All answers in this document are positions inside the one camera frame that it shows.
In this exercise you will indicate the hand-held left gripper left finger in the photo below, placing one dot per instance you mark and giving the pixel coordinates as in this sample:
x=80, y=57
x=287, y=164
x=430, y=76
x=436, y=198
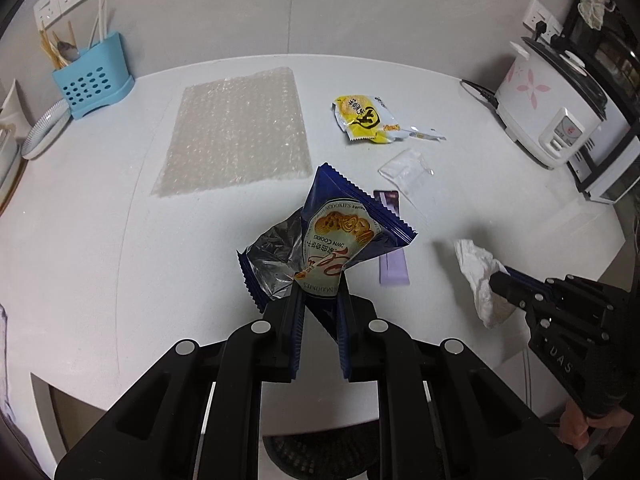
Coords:
x=295, y=330

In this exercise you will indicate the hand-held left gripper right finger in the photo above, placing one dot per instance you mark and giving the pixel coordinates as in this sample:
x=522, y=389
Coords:
x=344, y=335

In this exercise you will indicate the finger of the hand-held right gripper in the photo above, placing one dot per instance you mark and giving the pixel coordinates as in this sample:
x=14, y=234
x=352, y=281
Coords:
x=575, y=290
x=515, y=292

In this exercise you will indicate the white tissue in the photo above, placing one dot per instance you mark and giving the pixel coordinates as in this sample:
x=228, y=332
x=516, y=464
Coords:
x=480, y=280

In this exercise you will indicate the purple sachet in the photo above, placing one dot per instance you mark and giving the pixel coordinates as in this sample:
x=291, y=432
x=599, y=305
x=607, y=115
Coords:
x=395, y=270

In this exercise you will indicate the blue cookie wrapper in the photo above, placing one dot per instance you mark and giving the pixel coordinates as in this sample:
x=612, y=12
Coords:
x=345, y=225

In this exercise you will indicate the clear plastic wrapper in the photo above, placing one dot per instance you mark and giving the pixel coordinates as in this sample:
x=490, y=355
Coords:
x=405, y=172

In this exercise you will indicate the clear bubble wrap sheet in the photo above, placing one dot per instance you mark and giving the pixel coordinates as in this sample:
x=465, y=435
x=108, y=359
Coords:
x=235, y=130

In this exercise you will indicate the yellow snack wrapper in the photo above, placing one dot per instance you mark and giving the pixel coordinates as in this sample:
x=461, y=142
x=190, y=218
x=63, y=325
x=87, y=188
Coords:
x=365, y=120

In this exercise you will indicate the person's right hand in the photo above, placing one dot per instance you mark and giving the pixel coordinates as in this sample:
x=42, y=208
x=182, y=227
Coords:
x=574, y=425

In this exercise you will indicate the white toaster oven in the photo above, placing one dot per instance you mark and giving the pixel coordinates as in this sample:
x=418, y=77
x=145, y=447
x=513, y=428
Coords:
x=610, y=175

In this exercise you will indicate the white floral rice cooker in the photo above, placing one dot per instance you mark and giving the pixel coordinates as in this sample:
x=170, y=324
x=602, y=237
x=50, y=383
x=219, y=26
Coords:
x=540, y=100

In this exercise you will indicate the hanging white mesh cloth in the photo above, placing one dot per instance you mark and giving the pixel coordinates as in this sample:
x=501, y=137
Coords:
x=595, y=2

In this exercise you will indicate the white dish cloth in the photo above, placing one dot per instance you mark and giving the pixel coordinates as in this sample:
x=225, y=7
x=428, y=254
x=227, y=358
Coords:
x=2, y=360

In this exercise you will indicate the blue plastic utensil holder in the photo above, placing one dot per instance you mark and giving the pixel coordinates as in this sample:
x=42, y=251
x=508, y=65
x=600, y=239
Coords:
x=92, y=85

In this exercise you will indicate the blue patterned plate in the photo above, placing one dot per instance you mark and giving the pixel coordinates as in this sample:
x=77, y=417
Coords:
x=45, y=130

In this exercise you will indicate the metal spoon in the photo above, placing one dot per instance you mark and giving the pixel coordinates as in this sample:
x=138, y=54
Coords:
x=67, y=50

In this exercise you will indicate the white chopstick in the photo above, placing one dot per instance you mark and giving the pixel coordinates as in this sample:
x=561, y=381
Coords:
x=104, y=15
x=96, y=20

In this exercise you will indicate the bundle of wooden chopsticks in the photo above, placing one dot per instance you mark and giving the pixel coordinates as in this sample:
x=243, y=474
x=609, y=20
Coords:
x=50, y=50

